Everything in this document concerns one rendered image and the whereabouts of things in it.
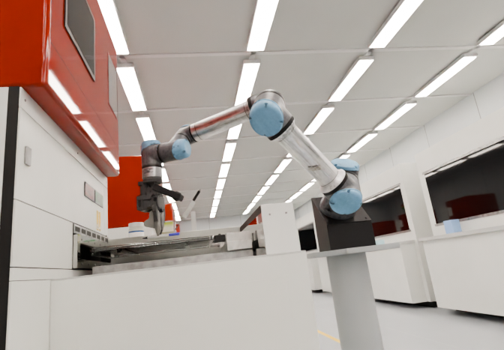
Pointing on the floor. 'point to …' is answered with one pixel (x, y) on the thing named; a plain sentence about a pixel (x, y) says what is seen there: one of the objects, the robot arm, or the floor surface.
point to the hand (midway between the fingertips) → (160, 231)
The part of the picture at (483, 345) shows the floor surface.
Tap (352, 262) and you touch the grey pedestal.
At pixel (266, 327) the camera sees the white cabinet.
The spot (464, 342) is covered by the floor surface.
